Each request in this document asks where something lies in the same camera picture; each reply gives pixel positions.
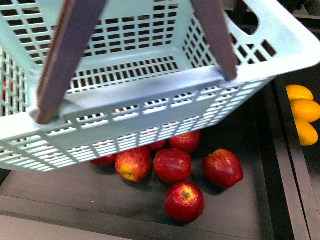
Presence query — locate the light blue plastic basket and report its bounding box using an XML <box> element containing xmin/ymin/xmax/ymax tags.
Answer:
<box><xmin>0</xmin><ymin>0</ymin><xmax>320</xmax><ymax>173</ymax></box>

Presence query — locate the yellow lemon top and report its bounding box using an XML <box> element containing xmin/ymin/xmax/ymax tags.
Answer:
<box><xmin>286</xmin><ymin>84</ymin><xmax>314</xmax><ymax>101</ymax></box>

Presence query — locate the yellow lemon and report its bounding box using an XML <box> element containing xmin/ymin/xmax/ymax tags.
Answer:
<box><xmin>290</xmin><ymin>98</ymin><xmax>320</xmax><ymax>123</ymax></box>
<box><xmin>286</xmin><ymin>84</ymin><xmax>314</xmax><ymax>101</ymax></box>
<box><xmin>294</xmin><ymin>117</ymin><xmax>319</xmax><ymax>146</ymax></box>

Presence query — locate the yellow lemon bottom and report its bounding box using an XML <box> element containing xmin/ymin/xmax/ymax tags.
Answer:
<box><xmin>294</xmin><ymin>117</ymin><xmax>319</xmax><ymax>146</ymax></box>

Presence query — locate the yellow lemon middle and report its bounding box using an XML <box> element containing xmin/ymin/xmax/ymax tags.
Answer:
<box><xmin>290</xmin><ymin>98</ymin><xmax>320</xmax><ymax>123</ymax></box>

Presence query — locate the red apple back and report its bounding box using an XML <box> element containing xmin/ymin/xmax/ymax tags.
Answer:
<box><xmin>168</xmin><ymin>130</ymin><xmax>201</xmax><ymax>154</ymax></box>

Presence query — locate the red apple centre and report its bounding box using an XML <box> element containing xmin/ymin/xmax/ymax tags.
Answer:
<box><xmin>153</xmin><ymin>148</ymin><xmax>192</xmax><ymax>184</ymax></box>

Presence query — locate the red yellow apple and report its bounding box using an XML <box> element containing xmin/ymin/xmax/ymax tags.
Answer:
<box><xmin>115</xmin><ymin>146</ymin><xmax>153</xmax><ymax>183</ymax></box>

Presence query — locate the red apple left hidden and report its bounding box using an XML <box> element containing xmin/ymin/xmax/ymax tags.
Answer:
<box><xmin>90</xmin><ymin>154</ymin><xmax>117</xmax><ymax>167</ymax></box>

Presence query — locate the red apple right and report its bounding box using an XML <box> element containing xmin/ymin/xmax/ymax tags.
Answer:
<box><xmin>203</xmin><ymin>148</ymin><xmax>244</xmax><ymax>189</ymax></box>

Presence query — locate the red apple front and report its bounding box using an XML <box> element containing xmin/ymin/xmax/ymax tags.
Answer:
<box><xmin>164</xmin><ymin>181</ymin><xmax>205</xmax><ymax>224</ymax></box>

